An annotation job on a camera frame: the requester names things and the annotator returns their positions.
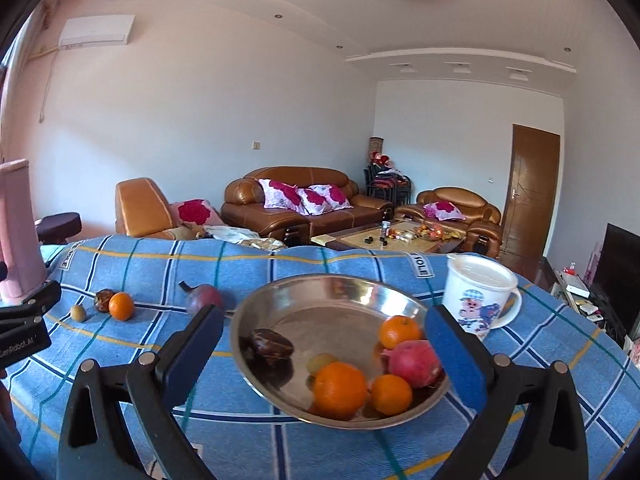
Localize wrinkled brown passion fruit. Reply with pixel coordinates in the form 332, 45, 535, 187
93, 288, 115, 313

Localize small orange back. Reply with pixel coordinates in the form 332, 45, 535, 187
108, 292, 134, 322

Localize small orange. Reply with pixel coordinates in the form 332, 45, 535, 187
378, 315, 423, 350
108, 292, 134, 322

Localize pink pomegranate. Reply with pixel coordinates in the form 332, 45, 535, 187
382, 340, 442, 389

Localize purple passion fruit with stem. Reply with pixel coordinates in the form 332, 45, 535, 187
179, 281, 233, 318

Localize large rough tangerine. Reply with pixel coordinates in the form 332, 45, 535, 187
311, 361, 368, 420

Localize pink electric kettle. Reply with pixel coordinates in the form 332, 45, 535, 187
0, 159, 47, 306

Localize dark maroon stool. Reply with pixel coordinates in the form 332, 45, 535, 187
35, 212, 82, 245

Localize white cartoon pig mug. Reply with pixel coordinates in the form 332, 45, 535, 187
442, 254, 523, 340

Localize brown leather armchair near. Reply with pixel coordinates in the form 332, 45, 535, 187
115, 178, 195, 240

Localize brown leather armchair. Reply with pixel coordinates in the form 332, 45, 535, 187
394, 186, 502, 258
115, 178, 195, 240

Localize tv stand with clutter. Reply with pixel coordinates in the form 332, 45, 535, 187
551, 263, 639, 367

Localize black television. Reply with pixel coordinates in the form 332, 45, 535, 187
592, 223, 640, 334

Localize red floral cushion near armchair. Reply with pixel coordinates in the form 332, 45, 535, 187
169, 198, 224, 226

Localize brown leather armchair far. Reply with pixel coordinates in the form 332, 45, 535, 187
394, 186, 502, 258

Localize stainless steel bowl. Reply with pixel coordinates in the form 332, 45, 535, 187
230, 274, 450, 430

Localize wooden coffee table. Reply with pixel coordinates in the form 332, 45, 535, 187
310, 220, 464, 254

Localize brown wooden door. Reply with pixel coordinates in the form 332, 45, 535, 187
502, 125, 561, 260

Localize brown leather three-seat sofa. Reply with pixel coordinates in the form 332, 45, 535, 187
221, 166, 393, 244

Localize floral cushion on far armchair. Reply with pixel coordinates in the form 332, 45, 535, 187
423, 200, 466, 221

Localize floral cushion left on sofa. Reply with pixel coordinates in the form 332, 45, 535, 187
257, 179, 308, 216

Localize floral cushion on sofa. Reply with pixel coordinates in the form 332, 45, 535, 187
297, 184, 352, 216
257, 179, 308, 216

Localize white air conditioner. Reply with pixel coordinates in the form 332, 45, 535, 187
58, 14, 136, 49

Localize stacked dark chairs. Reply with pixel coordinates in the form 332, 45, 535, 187
363, 152, 412, 206

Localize floral cushion right on sofa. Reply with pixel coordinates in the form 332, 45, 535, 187
297, 184, 352, 216

